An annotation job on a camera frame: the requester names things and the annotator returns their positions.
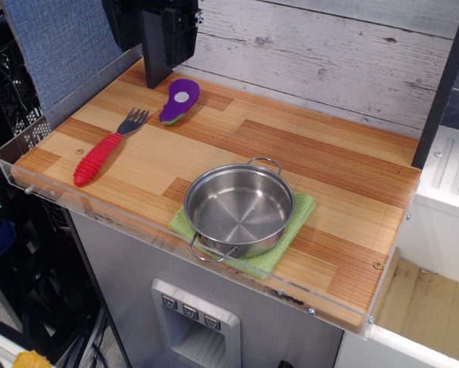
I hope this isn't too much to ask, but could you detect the red handled metal fork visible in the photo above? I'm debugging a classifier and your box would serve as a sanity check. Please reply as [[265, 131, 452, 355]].
[[74, 108, 149, 187]]

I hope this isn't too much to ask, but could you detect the toy fridge water dispenser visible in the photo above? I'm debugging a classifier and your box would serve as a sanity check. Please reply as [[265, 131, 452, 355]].
[[151, 278, 242, 367]]

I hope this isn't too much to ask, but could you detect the clear acrylic guard rail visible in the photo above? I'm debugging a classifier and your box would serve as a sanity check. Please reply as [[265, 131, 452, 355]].
[[0, 61, 420, 334]]

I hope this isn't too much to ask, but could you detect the white toy sink unit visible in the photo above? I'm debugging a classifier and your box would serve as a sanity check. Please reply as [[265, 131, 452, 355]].
[[334, 126, 459, 368]]

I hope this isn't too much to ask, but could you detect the stainless steel pot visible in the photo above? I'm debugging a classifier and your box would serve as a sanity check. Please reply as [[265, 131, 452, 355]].
[[183, 157, 296, 263]]

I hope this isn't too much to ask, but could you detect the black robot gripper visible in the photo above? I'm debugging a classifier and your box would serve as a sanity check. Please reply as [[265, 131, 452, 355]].
[[102, 1, 202, 66]]

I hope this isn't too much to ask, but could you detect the dark post right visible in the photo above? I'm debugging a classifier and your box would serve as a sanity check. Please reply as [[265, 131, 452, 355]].
[[411, 26, 459, 169]]

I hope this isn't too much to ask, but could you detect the dark grey post left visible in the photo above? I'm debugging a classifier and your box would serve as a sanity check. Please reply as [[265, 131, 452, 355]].
[[141, 11, 172, 89]]

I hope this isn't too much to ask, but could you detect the blue fabric panel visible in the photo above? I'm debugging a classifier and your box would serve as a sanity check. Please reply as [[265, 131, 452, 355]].
[[1, 1, 140, 112]]

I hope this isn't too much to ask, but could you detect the green cloth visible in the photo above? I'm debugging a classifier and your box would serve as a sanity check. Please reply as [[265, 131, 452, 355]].
[[169, 193, 316, 280]]

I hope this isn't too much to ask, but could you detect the black plastic crate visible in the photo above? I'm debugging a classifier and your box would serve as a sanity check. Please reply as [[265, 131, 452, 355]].
[[0, 41, 51, 149]]

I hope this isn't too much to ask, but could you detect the purple toy eggplant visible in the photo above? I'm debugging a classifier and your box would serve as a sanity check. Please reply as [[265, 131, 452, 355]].
[[159, 78, 200, 126]]

